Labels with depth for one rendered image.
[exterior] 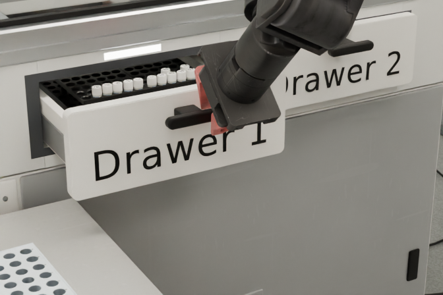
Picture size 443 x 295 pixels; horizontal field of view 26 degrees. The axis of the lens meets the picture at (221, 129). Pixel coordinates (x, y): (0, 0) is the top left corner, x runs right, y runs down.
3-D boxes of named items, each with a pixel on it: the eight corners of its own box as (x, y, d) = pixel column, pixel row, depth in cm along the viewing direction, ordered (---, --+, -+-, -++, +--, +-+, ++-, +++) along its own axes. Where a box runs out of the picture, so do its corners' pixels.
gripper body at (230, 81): (244, 46, 111) (268, 12, 105) (276, 123, 108) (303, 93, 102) (194, 54, 108) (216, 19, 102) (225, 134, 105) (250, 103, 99)
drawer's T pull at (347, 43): (374, 50, 137) (374, 41, 137) (331, 58, 134) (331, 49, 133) (359, 43, 140) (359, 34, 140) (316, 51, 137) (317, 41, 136)
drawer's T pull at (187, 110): (225, 119, 113) (225, 108, 113) (169, 131, 110) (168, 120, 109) (211, 109, 116) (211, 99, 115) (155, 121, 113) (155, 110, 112)
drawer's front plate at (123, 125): (284, 152, 124) (287, 72, 120) (72, 202, 111) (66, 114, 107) (277, 147, 125) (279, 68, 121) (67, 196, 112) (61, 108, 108)
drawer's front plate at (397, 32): (413, 82, 148) (418, 13, 144) (251, 116, 135) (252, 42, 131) (405, 79, 150) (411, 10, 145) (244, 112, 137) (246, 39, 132)
